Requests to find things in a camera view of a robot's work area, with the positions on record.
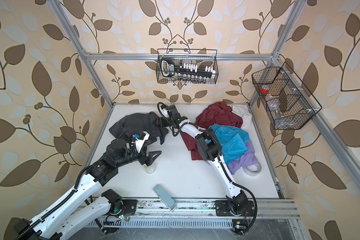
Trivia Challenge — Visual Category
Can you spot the dark grey cloth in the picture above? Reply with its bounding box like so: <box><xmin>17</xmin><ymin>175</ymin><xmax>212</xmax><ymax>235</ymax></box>
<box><xmin>109</xmin><ymin>112</ymin><xmax>169</xmax><ymax>146</ymax></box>

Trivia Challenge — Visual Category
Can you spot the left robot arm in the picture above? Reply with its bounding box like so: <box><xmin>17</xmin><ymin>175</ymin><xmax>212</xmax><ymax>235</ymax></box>
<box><xmin>14</xmin><ymin>131</ymin><xmax>162</xmax><ymax>240</ymax></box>

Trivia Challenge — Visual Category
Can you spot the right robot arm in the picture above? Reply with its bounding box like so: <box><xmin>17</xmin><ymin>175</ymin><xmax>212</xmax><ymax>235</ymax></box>
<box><xmin>157</xmin><ymin>102</ymin><xmax>258</xmax><ymax>236</ymax></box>

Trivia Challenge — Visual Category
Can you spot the maroon cloth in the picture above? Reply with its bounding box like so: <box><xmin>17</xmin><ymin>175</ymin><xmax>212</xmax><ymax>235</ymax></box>
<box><xmin>181</xmin><ymin>102</ymin><xmax>243</xmax><ymax>161</ymax></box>

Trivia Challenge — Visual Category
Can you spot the teal cloth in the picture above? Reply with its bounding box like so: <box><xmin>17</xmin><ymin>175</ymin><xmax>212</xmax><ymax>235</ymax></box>
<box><xmin>210</xmin><ymin>124</ymin><xmax>250</xmax><ymax>164</ymax></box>

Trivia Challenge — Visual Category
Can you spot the white cloth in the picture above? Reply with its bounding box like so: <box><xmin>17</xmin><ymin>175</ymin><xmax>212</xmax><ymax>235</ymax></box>
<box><xmin>232</xmin><ymin>105</ymin><xmax>252</xmax><ymax>130</ymax></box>

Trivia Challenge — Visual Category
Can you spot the purple cloth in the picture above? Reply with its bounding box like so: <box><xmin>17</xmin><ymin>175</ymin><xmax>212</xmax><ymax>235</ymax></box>
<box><xmin>227</xmin><ymin>140</ymin><xmax>261</xmax><ymax>175</ymax></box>

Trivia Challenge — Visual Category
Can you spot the black socket set tool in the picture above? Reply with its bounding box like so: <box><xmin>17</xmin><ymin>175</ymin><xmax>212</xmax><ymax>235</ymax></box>
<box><xmin>159</xmin><ymin>58</ymin><xmax>218</xmax><ymax>78</ymax></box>

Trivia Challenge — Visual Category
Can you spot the light blue sponge block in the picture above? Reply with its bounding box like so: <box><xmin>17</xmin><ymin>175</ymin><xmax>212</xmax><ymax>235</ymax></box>
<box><xmin>153</xmin><ymin>185</ymin><xmax>177</xmax><ymax>212</ymax></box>

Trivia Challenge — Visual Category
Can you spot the white tape roll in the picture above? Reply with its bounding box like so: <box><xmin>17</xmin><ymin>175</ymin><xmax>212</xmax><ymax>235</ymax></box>
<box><xmin>243</xmin><ymin>163</ymin><xmax>262</xmax><ymax>177</ymax></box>

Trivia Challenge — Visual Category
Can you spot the red capped clear bottle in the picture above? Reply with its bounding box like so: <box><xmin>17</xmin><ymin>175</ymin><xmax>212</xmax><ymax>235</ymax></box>
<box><xmin>260</xmin><ymin>85</ymin><xmax>288</xmax><ymax>122</ymax></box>

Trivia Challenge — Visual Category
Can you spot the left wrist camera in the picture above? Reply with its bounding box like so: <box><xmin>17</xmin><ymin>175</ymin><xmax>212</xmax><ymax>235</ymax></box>
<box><xmin>132</xmin><ymin>131</ymin><xmax>150</xmax><ymax>153</ymax></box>

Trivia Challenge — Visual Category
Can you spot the back wire basket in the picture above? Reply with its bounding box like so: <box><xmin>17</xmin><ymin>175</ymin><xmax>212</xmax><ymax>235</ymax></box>
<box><xmin>156</xmin><ymin>48</ymin><xmax>219</xmax><ymax>85</ymax></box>

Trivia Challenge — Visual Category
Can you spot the wire basket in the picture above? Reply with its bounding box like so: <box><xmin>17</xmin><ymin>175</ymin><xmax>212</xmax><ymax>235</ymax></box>
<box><xmin>156</xmin><ymin>48</ymin><xmax>219</xmax><ymax>85</ymax></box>
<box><xmin>252</xmin><ymin>62</ymin><xmax>322</xmax><ymax>130</ymax></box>

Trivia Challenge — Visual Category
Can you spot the right wire basket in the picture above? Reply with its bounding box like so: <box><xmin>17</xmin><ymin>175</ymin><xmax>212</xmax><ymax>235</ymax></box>
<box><xmin>252</xmin><ymin>62</ymin><xmax>322</xmax><ymax>130</ymax></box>

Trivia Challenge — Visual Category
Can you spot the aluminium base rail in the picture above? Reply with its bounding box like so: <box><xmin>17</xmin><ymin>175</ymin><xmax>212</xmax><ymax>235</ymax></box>
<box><xmin>122</xmin><ymin>198</ymin><xmax>301</xmax><ymax>220</ymax></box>

